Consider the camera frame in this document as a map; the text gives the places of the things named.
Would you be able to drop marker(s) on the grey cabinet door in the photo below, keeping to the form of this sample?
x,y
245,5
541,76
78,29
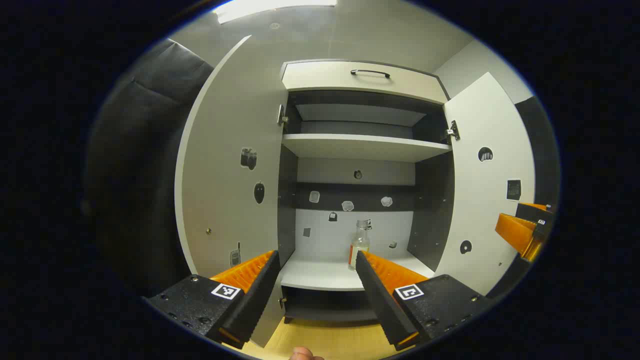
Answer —
x,y
480,210
225,150

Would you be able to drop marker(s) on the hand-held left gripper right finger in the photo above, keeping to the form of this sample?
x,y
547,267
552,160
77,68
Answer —
x,y
377,300

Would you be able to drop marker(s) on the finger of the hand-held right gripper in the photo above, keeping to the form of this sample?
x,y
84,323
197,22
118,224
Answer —
x,y
515,232

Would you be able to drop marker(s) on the metal door hinge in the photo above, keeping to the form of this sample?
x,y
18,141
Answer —
x,y
282,116
451,131

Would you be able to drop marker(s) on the grey cabinet shelf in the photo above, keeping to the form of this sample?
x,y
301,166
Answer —
x,y
360,147

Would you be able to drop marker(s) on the grey cabinet drawer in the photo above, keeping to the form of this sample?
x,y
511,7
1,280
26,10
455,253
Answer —
x,y
325,77

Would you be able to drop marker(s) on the clear glass bottle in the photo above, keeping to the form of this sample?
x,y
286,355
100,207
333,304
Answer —
x,y
359,245

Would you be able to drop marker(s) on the grey cabinet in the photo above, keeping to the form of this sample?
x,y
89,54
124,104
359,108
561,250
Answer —
x,y
435,210

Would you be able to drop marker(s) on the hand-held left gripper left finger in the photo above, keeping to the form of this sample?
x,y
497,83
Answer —
x,y
260,295

